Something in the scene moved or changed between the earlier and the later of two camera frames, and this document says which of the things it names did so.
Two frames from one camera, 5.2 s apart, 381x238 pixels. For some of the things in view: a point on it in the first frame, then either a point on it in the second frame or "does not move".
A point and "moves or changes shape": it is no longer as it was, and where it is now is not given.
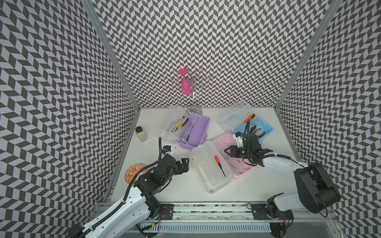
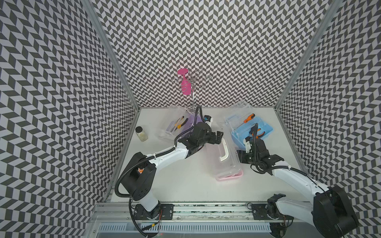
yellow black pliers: [177, 127] does not move
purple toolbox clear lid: [189, 129] does not move
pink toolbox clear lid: [215, 168] moves or changes shape
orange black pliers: [259, 135] does not move
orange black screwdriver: [250, 117] does not move
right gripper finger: [234, 149] -> [241, 153]
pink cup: [186, 85] does not move
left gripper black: [185, 165] -> [218, 139]
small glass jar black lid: [141, 134] does not move
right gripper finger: [233, 151] -> [243, 157]
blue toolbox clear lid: [239, 117] does not move
